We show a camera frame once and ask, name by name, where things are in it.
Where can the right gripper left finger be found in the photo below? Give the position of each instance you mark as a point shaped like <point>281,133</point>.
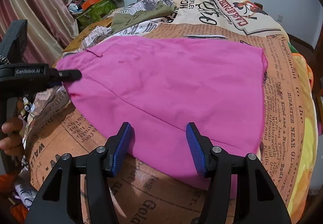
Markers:
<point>59,198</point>

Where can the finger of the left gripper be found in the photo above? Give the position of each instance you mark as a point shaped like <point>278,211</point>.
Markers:
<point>65,75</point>

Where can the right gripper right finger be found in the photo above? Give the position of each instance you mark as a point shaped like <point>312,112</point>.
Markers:
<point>258,199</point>

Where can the pink pants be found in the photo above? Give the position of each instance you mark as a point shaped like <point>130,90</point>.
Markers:
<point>161,85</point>

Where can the person's left hand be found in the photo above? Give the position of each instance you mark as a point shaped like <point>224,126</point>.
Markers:
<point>12,143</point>

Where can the newspaper print bed cover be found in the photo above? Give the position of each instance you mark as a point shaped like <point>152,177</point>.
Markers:
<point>142,194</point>

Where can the green storage bag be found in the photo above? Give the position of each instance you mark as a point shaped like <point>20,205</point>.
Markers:
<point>95,12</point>

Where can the orange box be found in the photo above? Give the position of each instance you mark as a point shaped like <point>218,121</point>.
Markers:
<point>88,3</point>

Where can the striped pink curtain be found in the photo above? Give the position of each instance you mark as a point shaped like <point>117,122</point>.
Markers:
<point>50,27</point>

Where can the olive green folded garment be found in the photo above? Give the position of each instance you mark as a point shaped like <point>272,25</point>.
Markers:
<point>123,21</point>

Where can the white wall socket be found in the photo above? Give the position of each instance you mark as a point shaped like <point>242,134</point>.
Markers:
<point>279,18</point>

